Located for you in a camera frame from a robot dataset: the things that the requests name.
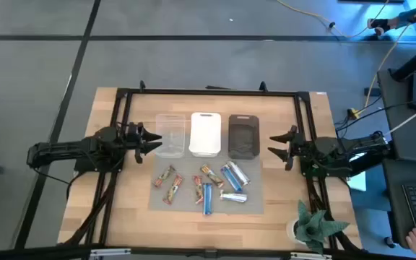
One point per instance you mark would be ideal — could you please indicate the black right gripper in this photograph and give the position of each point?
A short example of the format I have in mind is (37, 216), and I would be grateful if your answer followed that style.
(296, 148)

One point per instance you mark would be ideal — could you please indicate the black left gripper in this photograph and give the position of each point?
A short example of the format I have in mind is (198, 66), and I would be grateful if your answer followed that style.
(138, 142)

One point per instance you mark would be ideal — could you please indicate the red green granola bar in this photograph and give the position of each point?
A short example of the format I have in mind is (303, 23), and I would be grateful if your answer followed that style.
(173, 189)
(164, 176)
(198, 189)

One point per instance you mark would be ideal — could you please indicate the silver brown granola bar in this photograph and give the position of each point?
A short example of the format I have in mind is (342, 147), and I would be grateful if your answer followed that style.
(239, 173)

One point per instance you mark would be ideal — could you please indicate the blue granola bar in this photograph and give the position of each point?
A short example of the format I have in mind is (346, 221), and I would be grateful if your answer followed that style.
(207, 198)
(230, 178)

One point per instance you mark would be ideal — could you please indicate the orange green granola bar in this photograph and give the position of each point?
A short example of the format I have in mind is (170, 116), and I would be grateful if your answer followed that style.
(212, 176)

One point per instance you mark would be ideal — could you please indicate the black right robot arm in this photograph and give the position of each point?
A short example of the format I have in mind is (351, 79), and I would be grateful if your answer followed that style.
(349, 150)

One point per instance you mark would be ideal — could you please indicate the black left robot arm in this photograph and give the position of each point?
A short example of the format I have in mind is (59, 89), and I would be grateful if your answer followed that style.
(67, 148)

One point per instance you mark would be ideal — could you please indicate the clear plastic bin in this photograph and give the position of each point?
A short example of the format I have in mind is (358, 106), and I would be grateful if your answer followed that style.
(170, 137)

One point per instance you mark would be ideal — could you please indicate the dark grey plastic bin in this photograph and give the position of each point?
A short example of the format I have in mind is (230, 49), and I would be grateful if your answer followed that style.
(243, 139)

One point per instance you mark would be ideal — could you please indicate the white plastic bin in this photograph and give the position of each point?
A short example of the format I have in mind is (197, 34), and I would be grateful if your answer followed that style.
(205, 135)

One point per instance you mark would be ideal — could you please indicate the grey woven mat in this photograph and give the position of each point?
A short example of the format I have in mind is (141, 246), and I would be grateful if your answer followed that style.
(251, 202)

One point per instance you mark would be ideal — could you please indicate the yellow power plug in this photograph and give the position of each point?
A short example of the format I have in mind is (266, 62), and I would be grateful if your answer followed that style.
(354, 113)

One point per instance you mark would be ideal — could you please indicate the white plant pot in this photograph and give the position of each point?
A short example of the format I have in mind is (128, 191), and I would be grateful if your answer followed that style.
(291, 231)

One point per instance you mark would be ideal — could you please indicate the green succulent plant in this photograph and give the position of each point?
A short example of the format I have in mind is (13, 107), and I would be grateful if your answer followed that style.
(314, 229)

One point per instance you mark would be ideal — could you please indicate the black plug block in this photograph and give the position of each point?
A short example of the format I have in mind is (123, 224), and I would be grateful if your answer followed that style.
(372, 92)

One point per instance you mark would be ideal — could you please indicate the black caster wheel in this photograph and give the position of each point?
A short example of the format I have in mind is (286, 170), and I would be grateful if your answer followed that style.
(389, 242)

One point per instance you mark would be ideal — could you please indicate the person's shoe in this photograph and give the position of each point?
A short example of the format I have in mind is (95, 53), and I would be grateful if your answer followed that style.
(379, 26)

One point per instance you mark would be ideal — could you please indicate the black desk beam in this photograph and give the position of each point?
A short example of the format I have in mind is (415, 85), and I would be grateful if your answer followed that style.
(415, 61)

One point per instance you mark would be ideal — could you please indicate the black aluminium table frame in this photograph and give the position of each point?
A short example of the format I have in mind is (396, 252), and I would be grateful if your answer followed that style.
(211, 92)

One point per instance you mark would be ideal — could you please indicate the silver metal bracket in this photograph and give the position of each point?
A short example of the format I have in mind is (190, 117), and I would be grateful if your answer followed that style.
(108, 252)
(309, 256)

